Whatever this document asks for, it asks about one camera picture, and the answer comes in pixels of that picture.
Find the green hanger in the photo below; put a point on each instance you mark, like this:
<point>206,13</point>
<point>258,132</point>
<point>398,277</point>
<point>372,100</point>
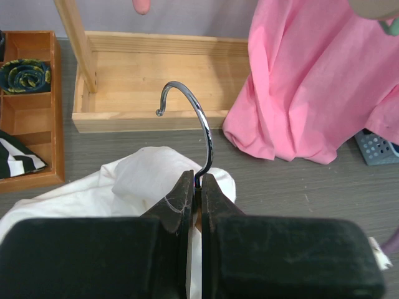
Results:
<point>390,27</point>

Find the white t shirt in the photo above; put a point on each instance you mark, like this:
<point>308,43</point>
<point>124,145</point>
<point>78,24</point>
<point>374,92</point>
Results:
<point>124,188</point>

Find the blue plastic basket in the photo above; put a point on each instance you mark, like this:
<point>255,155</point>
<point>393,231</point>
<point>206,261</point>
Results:
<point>375,149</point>

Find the orange hanger with metal hook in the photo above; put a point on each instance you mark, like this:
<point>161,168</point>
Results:
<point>207,137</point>

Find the black white striped shirt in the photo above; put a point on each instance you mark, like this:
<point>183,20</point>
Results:
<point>17,159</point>

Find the pink t shirt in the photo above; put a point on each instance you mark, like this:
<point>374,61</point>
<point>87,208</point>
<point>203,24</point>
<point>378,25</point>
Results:
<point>318,75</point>

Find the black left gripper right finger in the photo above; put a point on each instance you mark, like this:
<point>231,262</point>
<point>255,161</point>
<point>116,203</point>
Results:
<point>245,256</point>

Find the orange wooden organizer tray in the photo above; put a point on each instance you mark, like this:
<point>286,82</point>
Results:
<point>36,119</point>

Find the pink hanger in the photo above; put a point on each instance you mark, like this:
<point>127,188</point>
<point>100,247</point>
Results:
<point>142,7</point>

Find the wooden clothes rack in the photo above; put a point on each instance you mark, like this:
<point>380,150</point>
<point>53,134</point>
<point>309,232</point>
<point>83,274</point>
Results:
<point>120,77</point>

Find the green black rolled socks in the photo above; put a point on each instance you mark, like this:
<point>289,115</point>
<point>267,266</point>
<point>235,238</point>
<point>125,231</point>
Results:
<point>25,76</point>

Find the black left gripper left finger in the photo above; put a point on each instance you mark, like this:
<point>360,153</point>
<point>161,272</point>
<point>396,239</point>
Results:
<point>104,257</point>

